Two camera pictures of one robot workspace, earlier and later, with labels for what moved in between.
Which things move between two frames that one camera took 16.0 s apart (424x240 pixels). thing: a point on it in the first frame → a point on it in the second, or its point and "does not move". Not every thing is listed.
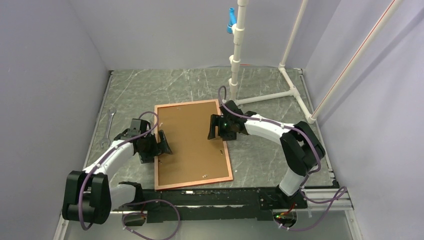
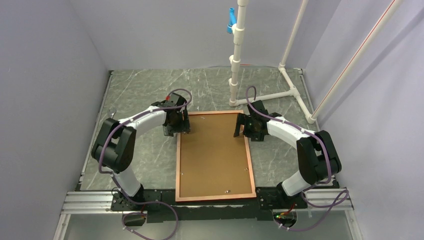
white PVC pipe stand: (239, 42) does not move
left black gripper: (159, 148) → (183, 126)
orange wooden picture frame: (195, 159) → (179, 199)
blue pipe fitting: (232, 20) does not move
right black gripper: (215, 120) → (243, 119)
